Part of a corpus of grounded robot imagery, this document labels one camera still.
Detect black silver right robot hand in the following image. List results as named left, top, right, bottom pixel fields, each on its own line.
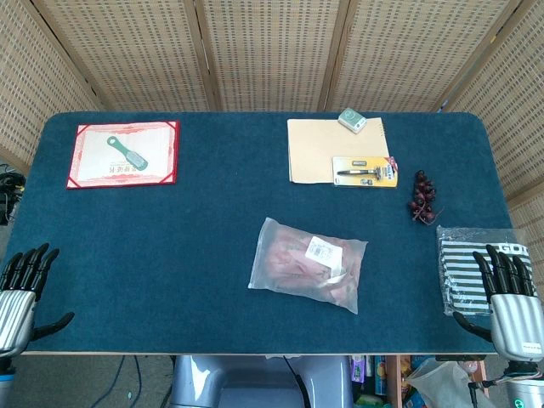
left=452, top=244, right=544, bottom=362

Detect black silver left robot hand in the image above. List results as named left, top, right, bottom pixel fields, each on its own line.
left=0, top=242, right=76, bottom=360

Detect pink item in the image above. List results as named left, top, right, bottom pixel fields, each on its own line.
left=258, top=229, right=362, bottom=305

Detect transparent plastic bag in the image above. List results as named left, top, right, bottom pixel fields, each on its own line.
left=247, top=217, right=369, bottom=315

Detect bagged black white striped clothes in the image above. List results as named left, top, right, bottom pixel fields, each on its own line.
left=436, top=224, right=544, bottom=318

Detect white plastic floor bag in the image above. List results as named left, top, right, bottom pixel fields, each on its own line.
left=405, top=359, right=496, bottom=408

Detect dark red grape bunch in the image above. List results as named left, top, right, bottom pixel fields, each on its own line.
left=407, top=169, right=445, bottom=226

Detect colourful packaged goods stack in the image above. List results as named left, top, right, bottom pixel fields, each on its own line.
left=350, top=354, right=388, bottom=408

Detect blue felt table mat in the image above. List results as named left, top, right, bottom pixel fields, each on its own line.
left=0, top=110, right=541, bottom=356

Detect red framed certificate folder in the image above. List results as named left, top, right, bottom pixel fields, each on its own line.
left=65, top=120, right=181, bottom=190

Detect green comb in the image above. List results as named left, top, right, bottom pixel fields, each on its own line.
left=106, top=135, right=149, bottom=170

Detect yellow razor blister pack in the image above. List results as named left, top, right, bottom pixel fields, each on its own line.
left=331, top=155, right=400, bottom=189

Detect grey robot torso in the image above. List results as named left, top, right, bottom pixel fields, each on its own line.
left=169, top=354, right=354, bottom=408

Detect small white green box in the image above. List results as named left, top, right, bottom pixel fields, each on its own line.
left=337, top=107, right=367, bottom=135

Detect tan manila folder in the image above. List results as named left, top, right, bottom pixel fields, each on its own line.
left=286, top=117, right=392, bottom=184

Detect woven bamboo folding screen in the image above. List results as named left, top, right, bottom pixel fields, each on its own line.
left=0, top=0, right=544, bottom=256

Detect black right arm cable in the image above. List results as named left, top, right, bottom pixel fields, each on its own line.
left=467, top=380, right=507, bottom=408

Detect black cable tangle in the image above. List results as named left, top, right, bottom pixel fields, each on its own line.
left=0, top=163, right=22, bottom=226

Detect blue floor cable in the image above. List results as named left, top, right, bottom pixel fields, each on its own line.
left=91, top=355, right=144, bottom=408

